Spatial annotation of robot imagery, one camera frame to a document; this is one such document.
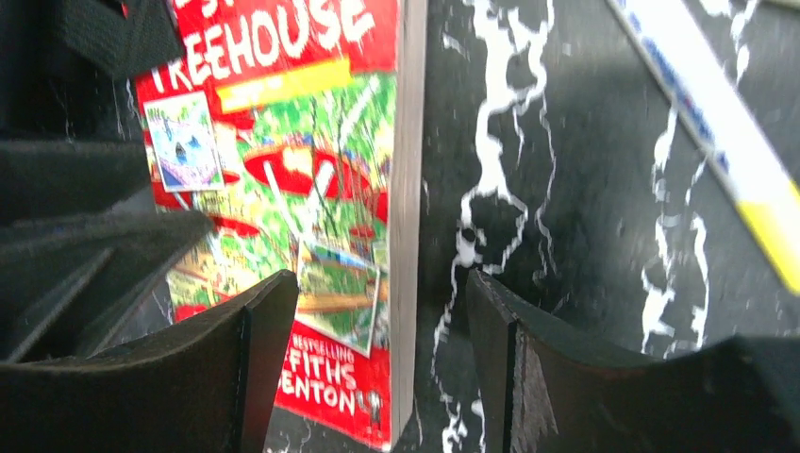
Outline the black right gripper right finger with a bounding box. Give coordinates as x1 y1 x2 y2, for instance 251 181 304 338
465 270 799 452

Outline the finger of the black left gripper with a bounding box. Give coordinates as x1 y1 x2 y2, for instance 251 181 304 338
1 140 211 363

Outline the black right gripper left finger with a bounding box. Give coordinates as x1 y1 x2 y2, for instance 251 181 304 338
1 270 298 452

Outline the red treehouse book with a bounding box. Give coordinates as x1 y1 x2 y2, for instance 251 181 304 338
136 1 427 452

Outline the black backpack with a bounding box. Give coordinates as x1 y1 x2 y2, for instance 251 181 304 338
1 1 185 142

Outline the white yellow marker pen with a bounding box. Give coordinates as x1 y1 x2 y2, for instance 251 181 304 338
609 1 799 294

